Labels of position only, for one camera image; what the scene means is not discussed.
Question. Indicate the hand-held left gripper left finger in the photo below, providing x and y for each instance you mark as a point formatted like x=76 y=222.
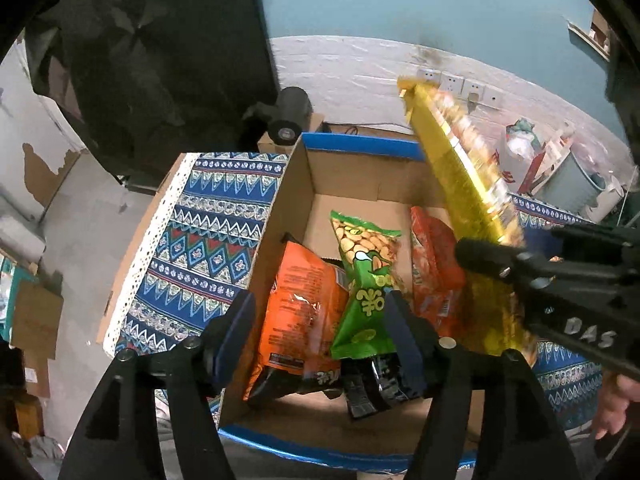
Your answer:
x=235 y=330

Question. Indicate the brown cardboard piece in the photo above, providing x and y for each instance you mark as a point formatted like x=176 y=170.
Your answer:
x=35 y=320

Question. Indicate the plain orange snack packet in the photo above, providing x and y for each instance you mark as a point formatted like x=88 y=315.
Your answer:
x=300 y=320

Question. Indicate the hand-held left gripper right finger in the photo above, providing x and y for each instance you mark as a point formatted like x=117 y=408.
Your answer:
x=405 y=340

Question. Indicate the white kettle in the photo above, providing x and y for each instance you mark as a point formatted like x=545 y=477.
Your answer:
x=610 y=197

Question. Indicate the red and white bag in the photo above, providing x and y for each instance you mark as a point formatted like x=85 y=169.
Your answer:
x=515 y=152

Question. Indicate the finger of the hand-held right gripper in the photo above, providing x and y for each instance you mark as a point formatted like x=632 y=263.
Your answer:
x=490 y=255
x=600 y=240

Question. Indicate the white carton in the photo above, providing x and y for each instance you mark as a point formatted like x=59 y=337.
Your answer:
x=552 y=152

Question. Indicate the orange-red printed snack packet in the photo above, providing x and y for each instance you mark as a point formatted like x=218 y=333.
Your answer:
x=435 y=270

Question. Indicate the light blue bin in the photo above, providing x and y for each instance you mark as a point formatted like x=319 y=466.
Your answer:
x=570 y=190

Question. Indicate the blue patterned tablecloth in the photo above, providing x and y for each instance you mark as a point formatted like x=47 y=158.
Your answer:
x=200 y=240

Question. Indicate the black curtain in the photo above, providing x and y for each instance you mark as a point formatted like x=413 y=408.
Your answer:
x=150 y=50

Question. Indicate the wall shelf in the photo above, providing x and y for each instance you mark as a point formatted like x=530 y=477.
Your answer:
x=587 y=35

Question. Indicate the black snack packet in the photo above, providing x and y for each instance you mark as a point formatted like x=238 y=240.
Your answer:
x=365 y=390

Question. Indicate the black camera lamp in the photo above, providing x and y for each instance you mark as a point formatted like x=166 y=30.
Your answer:
x=292 y=110

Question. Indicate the small brown cardboard box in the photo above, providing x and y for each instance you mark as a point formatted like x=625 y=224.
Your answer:
x=316 y=122

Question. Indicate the blue-sided cardboard box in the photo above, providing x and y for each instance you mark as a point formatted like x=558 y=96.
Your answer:
x=350 y=180

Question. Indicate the green peanut packet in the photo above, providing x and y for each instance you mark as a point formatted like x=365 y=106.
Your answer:
x=367 y=305

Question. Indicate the white wall socket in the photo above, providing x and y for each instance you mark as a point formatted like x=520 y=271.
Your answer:
x=473 y=87
x=429 y=74
x=492 y=97
x=451 y=82

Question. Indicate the person's right hand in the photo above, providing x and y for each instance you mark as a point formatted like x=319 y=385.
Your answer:
x=617 y=405

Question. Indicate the long gold snack packet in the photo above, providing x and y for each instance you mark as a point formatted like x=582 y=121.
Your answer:
x=465 y=180

